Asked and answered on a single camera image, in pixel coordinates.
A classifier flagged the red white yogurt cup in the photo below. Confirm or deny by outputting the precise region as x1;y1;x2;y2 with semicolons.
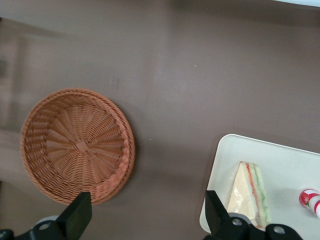
299;186;320;219

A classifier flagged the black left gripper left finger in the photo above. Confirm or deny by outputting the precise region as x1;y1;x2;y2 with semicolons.
31;191;93;240

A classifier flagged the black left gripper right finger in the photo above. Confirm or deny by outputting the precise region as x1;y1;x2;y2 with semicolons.
204;190;266;240

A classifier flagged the round brown wicker basket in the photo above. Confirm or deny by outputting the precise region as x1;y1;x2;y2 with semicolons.
19;87;136;206

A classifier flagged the beige plastic tray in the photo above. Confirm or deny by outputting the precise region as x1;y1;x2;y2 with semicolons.
199;133;320;240

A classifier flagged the triangle sandwich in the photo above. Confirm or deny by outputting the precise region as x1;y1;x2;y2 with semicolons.
226;161;272;232

